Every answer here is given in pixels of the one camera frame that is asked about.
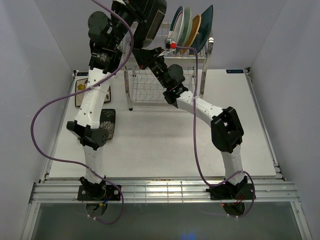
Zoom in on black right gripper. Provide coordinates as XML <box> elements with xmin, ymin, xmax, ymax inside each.
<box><xmin>131</xmin><ymin>47</ymin><xmax>169</xmax><ymax>89</ymax></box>

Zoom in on black square floral plate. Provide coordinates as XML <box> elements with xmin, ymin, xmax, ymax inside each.
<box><xmin>99</xmin><ymin>108</ymin><xmax>116</xmax><ymax>140</ymax></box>
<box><xmin>133</xmin><ymin>0</ymin><xmax>167</xmax><ymax>49</ymax></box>

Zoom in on white plate teal red rim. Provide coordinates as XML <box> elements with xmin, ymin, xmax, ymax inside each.
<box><xmin>166</xmin><ymin>5</ymin><xmax>185</xmax><ymax>46</ymax></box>

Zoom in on light green floral plate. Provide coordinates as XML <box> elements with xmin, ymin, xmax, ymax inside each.
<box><xmin>177</xmin><ymin>6</ymin><xmax>192</xmax><ymax>47</ymax></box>

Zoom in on woven bamboo round plate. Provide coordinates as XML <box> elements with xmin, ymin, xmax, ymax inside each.
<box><xmin>183</xmin><ymin>14</ymin><xmax>202</xmax><ymax>47</ymax></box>

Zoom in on dark teal square plate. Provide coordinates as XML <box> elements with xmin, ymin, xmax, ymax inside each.
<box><xmin>191</xmin><ymin>5</ymin><xmax>214</xmax><ymax>53</ymax></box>

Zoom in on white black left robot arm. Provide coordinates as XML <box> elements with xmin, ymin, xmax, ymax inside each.
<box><xmin>66</xmin><ymin>0</ymin><xmax>167</xmax><ymax>200</ymax></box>

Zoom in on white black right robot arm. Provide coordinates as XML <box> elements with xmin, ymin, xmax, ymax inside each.
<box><xmin>132</xmin><ymin>47</ymin><xmax>248</xmax><ymax>199</ymax></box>

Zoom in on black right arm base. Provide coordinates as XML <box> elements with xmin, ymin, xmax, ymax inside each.
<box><xmin>205</xmin><ymin>175</ymin><xmax>256</xmax><ymax>200</ymax></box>

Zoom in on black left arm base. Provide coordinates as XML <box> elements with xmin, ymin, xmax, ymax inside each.
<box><xmin>77</xmin><ymin>177</ymin><xmax>122</xmax><ymax>202</ymax></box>

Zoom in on stainless steel dish rack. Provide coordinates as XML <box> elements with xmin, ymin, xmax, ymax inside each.
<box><xmin>123</xmin><ymin>34</ymin><xmax>214</xmax><ymax>111</ymax></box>

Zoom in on cream square floral plate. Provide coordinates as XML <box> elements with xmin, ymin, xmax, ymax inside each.
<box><xmin>74</xmin><ymin>77</ymin><xmax>113</xmax><ymax>108</ymax></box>

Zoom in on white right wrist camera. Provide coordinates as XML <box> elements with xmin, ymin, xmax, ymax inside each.
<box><xmin>159</xmin><ymin>38</ymin><xmax>177</xmax><ymax>57</ymax></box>

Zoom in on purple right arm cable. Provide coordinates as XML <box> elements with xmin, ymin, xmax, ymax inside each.
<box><xmin>174</xmin><ymin>44</ymin><xmax>257</xmax><ymax>219</ymax></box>

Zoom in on aluminium front rail frame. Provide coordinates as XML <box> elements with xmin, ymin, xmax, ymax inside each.
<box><xmin>28</xmin><ymin>67</ymin><xmax>301</xmax><ymax>205</ymax></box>

